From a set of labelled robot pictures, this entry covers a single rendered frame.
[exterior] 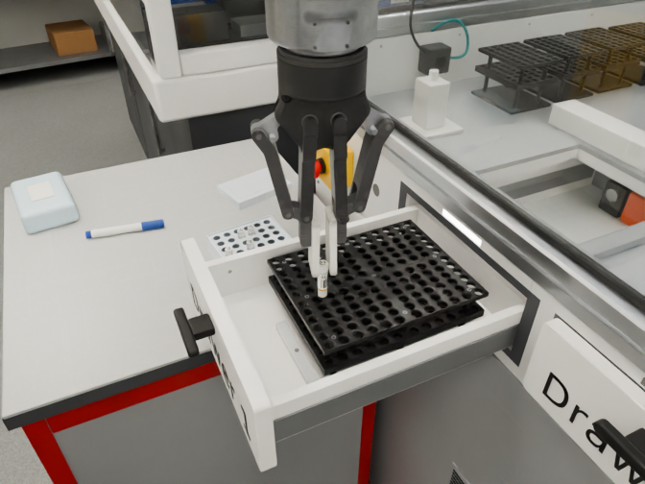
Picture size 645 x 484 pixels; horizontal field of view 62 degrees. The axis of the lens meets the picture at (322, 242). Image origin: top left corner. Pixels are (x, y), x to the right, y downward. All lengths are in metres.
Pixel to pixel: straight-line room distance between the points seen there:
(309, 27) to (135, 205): 0.78
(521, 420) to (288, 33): 0.56
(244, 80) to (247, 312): 0.77
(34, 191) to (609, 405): 1.00
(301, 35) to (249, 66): 0.96
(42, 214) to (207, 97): 0.49
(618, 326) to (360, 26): 0.36
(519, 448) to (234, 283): 0.44
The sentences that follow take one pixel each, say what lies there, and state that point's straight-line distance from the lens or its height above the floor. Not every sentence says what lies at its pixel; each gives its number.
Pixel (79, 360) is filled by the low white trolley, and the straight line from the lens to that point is 0.84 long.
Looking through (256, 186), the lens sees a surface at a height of 0.78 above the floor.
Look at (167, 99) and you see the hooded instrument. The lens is 1.34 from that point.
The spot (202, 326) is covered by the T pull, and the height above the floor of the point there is 0.91.
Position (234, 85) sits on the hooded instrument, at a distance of 1.37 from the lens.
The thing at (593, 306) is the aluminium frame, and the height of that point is 0.97.
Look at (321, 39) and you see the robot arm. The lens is 0.42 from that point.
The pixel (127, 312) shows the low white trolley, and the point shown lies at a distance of 0.88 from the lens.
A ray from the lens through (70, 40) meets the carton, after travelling 4.33.
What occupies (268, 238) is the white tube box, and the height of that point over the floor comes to 0.80.
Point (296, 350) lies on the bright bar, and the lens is 0.66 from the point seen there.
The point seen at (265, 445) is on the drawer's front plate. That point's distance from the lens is 0.56.
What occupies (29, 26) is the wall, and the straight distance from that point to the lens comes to 4.73.
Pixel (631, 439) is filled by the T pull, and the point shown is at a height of 0.91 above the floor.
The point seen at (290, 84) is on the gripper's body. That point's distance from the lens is 0.45.
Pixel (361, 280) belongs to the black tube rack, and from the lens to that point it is 0.67.
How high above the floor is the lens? 1.34
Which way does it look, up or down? 37 degrees down
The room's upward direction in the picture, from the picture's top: straight up
